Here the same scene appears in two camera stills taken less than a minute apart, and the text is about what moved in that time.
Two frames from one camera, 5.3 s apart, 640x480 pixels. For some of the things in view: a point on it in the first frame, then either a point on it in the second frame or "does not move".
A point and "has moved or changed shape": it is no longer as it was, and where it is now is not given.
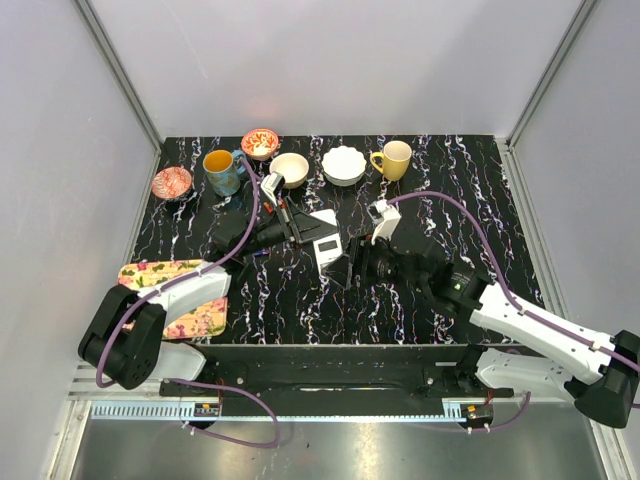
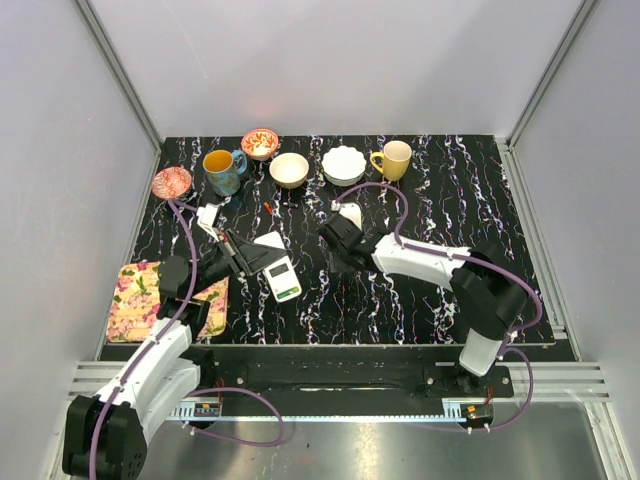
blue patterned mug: (223, 170) does not move
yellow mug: (396, 159) does not move
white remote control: (326, 250) has moved or changed shape
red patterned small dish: (171, 182) does not move
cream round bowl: (293, 167) does not move
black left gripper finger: (310, 228) -> (257, 257)
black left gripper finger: (304, 221) -> (252, 253)
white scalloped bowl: (343, 166) does not move
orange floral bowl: (260, 143) does not move
